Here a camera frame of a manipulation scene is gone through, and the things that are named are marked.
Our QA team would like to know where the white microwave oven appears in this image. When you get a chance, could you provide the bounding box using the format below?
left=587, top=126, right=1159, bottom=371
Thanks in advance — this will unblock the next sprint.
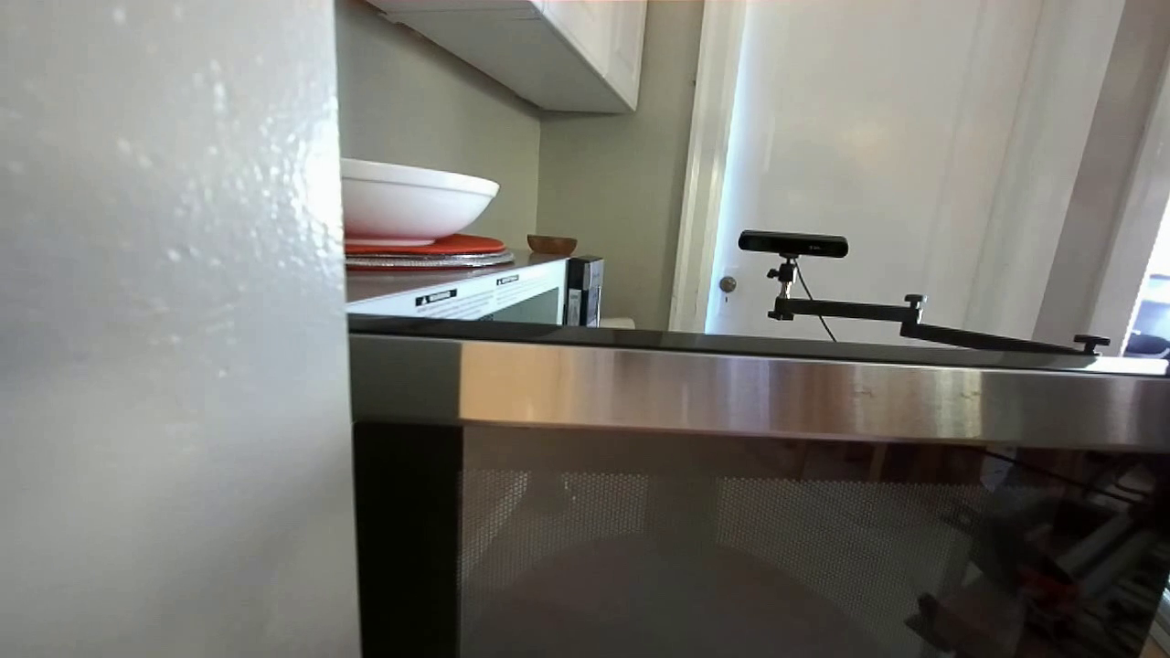
left=348, top=255, right=604, bottom=324

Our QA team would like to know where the red plate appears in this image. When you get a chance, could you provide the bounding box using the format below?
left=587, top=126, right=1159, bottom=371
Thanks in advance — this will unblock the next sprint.
left=343, top=234, right=507, bottom=260

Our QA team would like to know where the white ceramic bowl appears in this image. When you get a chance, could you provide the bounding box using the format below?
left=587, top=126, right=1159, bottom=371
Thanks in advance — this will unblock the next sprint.
left=342, top=157, right=498, bottom=244

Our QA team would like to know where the stainless steel oven front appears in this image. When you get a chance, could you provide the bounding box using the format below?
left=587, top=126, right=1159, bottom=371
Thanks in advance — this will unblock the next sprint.
left=350, top=318, right=1170, bottom=658

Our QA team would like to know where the white fridge side panel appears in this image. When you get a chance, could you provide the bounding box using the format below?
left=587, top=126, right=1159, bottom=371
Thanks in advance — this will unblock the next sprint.
left=0, top=0, right=359, bottom=658

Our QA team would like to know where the white wall cabinet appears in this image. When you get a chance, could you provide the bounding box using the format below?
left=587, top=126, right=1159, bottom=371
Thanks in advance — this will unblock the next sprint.
left=368, top=0, right=648, bottom=114

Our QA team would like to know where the small wooden bowl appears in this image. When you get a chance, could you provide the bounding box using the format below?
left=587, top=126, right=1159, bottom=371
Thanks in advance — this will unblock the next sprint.
left=528, top=234, right=577, bottom=255

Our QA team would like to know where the black stereo camera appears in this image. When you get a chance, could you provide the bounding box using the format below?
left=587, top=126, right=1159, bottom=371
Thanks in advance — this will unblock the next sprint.
left=740, top=231, right=847, bottom=260

